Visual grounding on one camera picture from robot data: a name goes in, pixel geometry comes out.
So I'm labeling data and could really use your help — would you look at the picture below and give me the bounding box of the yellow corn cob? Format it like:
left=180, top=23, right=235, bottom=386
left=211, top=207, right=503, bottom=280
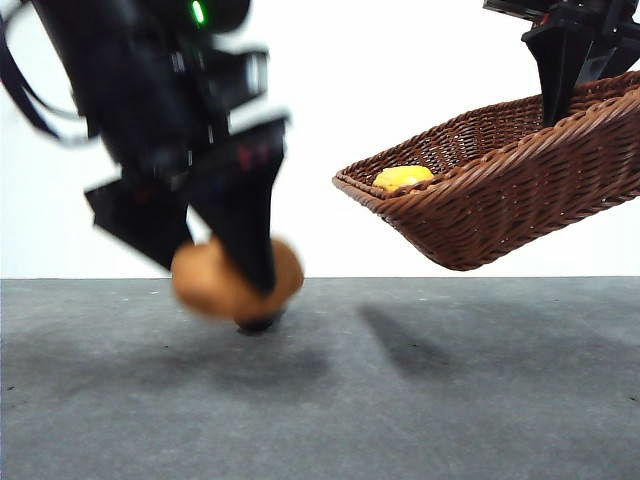
left=372, top=165, right=435, bottom=194

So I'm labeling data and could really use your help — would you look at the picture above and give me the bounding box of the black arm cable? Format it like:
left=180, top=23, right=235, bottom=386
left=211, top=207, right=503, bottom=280
left=0, top=0, right=99, bottom=146

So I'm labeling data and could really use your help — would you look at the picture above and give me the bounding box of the brown wicker basket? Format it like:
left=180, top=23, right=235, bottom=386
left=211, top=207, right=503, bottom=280
left=332, top=69, right=640, bottom=272

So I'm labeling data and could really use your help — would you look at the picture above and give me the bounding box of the brown potato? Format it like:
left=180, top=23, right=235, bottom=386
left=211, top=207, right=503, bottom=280
left=170, top=237, right=305, bottom=332

